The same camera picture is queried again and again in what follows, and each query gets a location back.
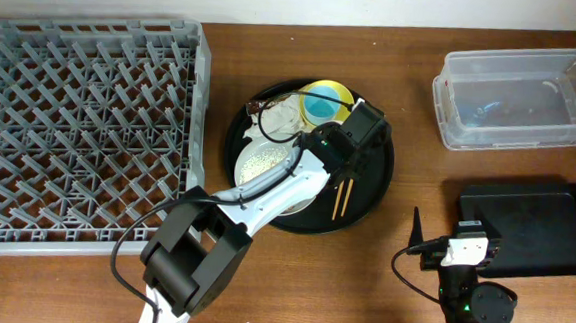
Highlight right wooden chopstick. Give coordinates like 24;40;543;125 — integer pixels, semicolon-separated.
340;178;354;217

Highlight left wooden chopstick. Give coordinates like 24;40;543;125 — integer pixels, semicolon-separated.
332;180;345;220

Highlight light blue cup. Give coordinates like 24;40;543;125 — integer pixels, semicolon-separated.
303;85;340;125

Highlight clear plastic bin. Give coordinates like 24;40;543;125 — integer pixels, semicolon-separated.
432;48;576;151

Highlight grey plate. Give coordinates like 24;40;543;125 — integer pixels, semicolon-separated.
234;137;316;217

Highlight food scraps on plate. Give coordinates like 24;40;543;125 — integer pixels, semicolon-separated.
238;148;288;184

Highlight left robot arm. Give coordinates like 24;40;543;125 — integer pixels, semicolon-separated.
140;99;390;323

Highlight black rectangular bin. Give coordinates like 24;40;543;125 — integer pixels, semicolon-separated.
458;183;576;279

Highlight crumpled white napkin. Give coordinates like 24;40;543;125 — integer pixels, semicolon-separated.
261;95;308;140

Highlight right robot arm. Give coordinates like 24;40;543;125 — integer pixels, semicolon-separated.
399;209;518;323

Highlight wooden chopstick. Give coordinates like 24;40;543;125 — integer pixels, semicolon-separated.
340;178;354;217
332;180;345;220

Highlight grey plastic dishwasher rack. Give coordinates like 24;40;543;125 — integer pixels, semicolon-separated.
0;19;211;256

